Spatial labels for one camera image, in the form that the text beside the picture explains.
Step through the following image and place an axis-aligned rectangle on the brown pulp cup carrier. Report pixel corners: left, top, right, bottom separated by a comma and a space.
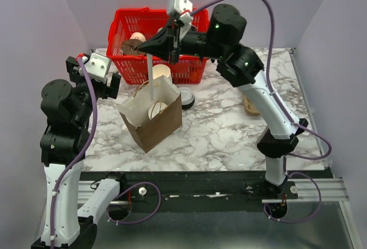
243, 95, 260, 116

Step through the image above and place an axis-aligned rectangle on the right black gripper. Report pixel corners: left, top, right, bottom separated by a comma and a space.
136, 19, 226, 67

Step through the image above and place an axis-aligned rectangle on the stack of cup lids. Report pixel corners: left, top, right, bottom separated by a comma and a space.
179, 87, 195, 110

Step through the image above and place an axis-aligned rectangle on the stack of white paper cups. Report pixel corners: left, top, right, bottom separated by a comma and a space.
153, 64, 173, 87

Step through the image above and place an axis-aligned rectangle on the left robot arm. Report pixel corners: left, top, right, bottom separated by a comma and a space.
32, 53, 127, 248

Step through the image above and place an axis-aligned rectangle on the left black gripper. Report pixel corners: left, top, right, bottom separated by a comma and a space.
67, 55, 122, 125

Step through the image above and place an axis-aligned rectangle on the brown paper takeout bag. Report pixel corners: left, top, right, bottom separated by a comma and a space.
118, 76, 182, 153

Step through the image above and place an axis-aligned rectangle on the brown striped cloth in basket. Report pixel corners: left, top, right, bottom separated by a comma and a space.
121, 39, 146, 57

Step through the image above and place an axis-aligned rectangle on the red plastic shopping basket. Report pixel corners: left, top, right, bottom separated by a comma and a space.
106, 7, 208, 84

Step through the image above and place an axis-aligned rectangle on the beige egg-shaped object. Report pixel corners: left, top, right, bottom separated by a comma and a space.
130, 32, 146, 42

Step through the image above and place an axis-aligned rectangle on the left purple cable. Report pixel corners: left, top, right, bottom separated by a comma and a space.
49, 58, 162, 249

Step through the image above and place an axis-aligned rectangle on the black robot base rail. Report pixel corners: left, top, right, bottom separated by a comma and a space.
77, 170, 336, 214

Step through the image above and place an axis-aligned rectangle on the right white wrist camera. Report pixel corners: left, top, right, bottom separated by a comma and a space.
166, 0, 193, 31

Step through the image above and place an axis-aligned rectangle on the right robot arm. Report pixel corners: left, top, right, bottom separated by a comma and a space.
138, 4, 309, 199

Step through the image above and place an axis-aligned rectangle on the single white cup lid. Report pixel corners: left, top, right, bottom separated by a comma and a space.
148, 101, 167, 119

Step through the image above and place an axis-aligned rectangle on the white straw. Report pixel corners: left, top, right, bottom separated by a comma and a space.
147, 53, 154, 102

